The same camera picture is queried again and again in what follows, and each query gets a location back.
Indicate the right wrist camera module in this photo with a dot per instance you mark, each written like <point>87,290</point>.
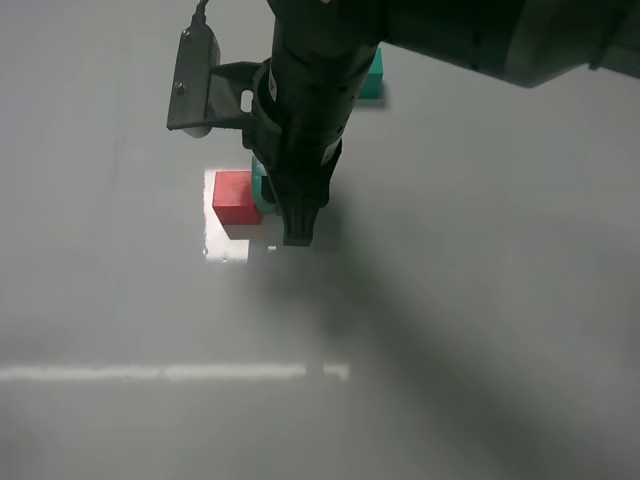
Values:
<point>207,94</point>

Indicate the green foam cube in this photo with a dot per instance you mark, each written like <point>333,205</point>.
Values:
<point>261,189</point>

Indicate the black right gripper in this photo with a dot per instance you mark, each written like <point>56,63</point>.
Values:
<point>307,99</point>

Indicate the green template cube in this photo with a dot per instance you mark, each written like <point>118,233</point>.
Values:
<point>372,87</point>

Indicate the red foam cube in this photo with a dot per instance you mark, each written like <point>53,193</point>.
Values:
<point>233,201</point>

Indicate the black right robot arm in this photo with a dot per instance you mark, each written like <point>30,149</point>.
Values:
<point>322,51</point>

